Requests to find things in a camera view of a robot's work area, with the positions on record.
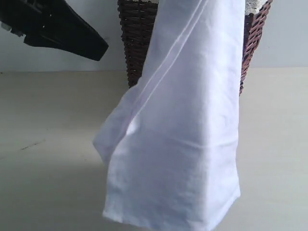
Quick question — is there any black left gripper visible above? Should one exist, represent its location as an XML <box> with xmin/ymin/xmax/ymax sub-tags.
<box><xmin>0</xmin><ymin>0</ymin><xmax>108</xmax><ymax>61</ymax></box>

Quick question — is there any white t-shirt red lettering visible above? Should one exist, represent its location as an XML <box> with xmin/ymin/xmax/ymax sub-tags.
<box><xmin>93</xmin><ymin>0</ymin><xmax>245</xmax><ymax>231</ymax></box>

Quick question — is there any dark brown wicker basket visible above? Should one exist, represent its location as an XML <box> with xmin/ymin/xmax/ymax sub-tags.
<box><xmin>117</xmin><ymin>0</ymin><xmax>272</xmax><ymax>92</ymax></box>

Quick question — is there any grey floral lace basket liner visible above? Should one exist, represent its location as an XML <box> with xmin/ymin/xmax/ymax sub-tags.
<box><xmin>141</xmin><ymin>0</ymin><xmax>266</xmax><ymax>22</ymax></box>

